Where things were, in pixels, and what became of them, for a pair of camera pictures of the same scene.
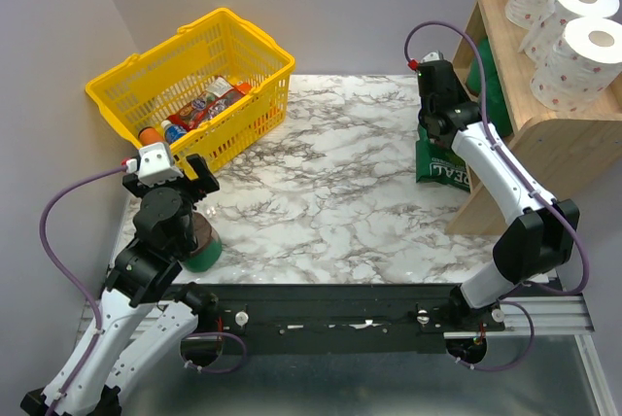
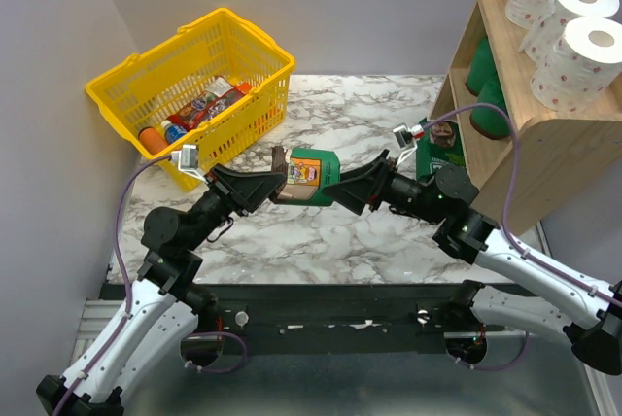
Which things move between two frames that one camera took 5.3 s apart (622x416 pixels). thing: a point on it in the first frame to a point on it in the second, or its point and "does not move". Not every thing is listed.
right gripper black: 463,95 to 355,187
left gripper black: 201,186 to 242,191
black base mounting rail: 343,318 does not move
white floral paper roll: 581,67 does not move
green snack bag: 438,163 does not move
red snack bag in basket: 222,93 does not move
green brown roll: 497,106 does not move
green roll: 208,248 to 307,171
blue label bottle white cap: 172,132 does not move
